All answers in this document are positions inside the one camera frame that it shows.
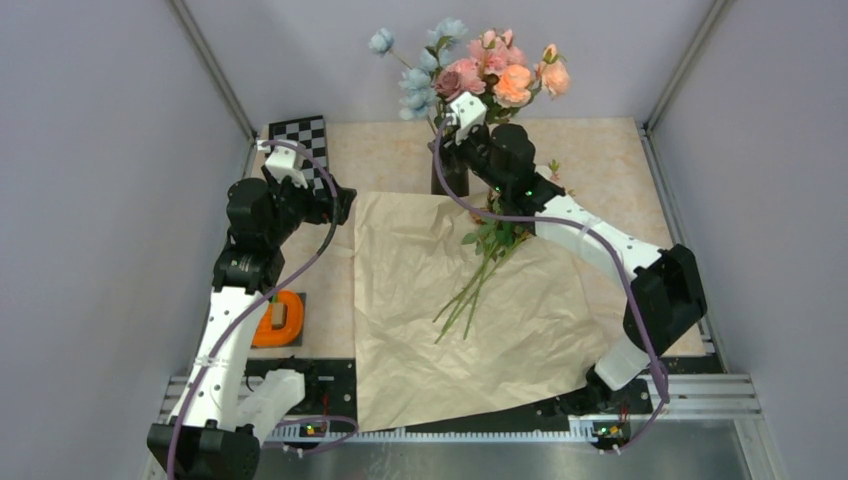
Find aluminium frame rail left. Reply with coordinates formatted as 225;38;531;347
165;0;256;142

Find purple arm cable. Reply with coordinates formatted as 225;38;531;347
430;115;672;456
165;139;360;480

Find orange curved toy track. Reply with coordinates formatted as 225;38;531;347
252;290;305;349

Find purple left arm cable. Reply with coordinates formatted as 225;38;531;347
165;139;360;480

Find aluminium frame rail right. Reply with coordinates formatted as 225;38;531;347
642;0;735;137

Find small pink flower bunch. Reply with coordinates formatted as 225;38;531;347
433;211;548;344

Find aluminium front frame rail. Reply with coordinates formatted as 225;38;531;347
142;374;790;480

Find pink orange blue flowers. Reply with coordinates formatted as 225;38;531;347
368;18;571;130

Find orange paper bouquet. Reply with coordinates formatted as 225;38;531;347
354;192;612;431

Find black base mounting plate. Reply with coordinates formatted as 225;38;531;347
195;356;725;435

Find black grey chessboard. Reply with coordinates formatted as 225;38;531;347
268;115;330;193

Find black cylindrical vase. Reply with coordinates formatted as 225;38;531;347
430;155;469;197

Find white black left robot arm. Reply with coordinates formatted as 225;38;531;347
147;140;356;479

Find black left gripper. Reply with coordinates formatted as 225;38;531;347
262;162;355;245

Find aluminium frame rail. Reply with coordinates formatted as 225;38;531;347
142;374;790;480
165;0;256;142
642;0;735;137

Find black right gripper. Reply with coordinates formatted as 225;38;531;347
428;123;508;196

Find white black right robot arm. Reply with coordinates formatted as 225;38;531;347
433;93;707;412

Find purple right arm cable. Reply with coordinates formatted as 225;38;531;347
430;115;672;456

